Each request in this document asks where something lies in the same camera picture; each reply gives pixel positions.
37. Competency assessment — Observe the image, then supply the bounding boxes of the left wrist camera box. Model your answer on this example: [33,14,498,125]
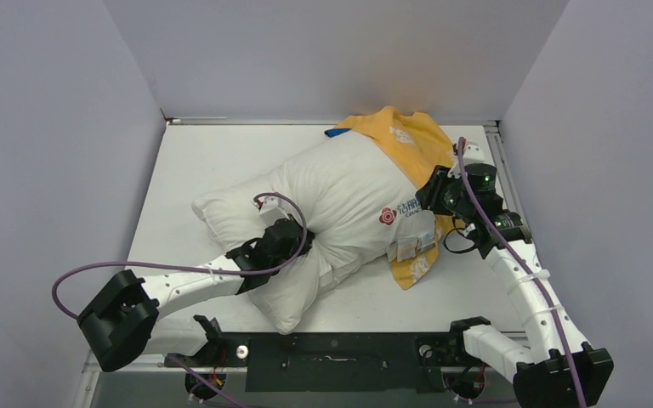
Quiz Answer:
[256,195,290,227]

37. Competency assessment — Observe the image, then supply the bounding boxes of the white pillow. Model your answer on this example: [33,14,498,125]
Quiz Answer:
[191,131,439,334]

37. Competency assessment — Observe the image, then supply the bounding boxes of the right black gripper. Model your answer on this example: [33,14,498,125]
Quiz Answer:
[417,165,475,220]

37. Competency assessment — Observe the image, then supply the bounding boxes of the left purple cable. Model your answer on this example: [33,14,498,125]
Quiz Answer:
[51,192,309,408]

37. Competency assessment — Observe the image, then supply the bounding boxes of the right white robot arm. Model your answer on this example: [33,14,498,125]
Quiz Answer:
[416,163,614,407]

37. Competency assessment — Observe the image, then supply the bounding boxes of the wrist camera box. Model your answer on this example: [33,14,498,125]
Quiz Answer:
[463,142,488,166]
[256,195,290,227]

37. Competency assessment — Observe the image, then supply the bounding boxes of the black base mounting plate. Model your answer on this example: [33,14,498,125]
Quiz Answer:
[165,331,482,393]

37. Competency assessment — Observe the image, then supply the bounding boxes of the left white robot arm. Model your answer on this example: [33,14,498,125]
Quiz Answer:
[77,217,315,372]

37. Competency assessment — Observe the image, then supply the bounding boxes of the yellow and blue pillowcase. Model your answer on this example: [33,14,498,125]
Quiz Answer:
[324,105,456,290]

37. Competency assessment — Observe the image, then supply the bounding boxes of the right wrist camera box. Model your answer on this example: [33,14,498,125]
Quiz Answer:
[463,142,488,166]

